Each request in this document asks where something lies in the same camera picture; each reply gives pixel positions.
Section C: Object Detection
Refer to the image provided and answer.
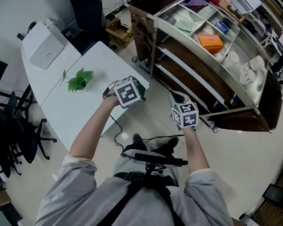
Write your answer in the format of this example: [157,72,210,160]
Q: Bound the white box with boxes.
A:
[22,21,66,70]

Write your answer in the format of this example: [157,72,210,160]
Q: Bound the wooden desk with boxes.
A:
[219,0,246,24]

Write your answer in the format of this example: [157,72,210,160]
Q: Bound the black chest-mounted device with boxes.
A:
[133,152,188,173]

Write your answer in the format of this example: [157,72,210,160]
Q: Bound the black flat screen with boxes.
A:
[261,184,283,209]

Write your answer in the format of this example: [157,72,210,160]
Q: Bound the white paper packet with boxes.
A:
[198,6,215,20]

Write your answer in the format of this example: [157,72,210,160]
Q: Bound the person's right black shoe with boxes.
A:
[166,137,179,150]

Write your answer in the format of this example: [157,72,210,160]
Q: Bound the white metal shelving rack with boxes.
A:
[238,0,283,63]

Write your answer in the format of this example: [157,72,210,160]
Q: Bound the purple cloth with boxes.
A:
[186,0,208,8]

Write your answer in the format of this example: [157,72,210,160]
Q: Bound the white plastic cylindrical container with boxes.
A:
[249,55,265,72]

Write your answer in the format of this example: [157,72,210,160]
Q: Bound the person's grey shirt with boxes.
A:
[34,148,234,226]

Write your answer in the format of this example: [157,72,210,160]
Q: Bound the black high-back office chair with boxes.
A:
[62,0,110,54]

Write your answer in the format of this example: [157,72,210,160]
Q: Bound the black chest harness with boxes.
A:
[101,172,187,226]

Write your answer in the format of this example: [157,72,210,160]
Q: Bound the orange box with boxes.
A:
[197,34,224,54]

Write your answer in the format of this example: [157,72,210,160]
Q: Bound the brown service cart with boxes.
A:
[124,0,283,134]

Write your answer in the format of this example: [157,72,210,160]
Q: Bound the person's right forearm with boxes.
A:
[183,126,210,174]

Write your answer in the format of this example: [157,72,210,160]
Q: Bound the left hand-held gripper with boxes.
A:
[113,76,147,108]

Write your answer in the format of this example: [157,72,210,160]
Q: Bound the black cable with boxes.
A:
[101,113,133,150]
[141,134,185,143]

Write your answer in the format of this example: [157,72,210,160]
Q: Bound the green potted plant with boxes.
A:
[59,67,94,94]

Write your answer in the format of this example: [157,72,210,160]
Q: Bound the pale green paper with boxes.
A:
[179,20,194,32]

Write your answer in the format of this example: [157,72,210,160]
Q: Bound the blue packet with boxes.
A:
[216,21,230,34]

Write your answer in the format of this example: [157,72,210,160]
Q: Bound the white mugs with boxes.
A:
[239,67,257,85]

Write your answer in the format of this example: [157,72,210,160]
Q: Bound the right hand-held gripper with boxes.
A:
[169,90,200,129]

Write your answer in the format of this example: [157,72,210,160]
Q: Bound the person's left forearm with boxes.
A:
[68,92,120,161]

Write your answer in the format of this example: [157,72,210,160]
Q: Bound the black mouse pad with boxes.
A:
[227,5,242,17]

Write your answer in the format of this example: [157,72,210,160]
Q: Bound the cardboard box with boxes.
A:
[105,16,134,48]

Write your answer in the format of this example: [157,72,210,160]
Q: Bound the white table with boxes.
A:
[41,40,151,152]

